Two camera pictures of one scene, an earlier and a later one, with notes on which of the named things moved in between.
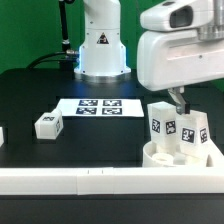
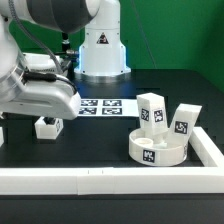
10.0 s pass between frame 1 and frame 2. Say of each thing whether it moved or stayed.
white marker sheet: stayed
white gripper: moved
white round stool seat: moved
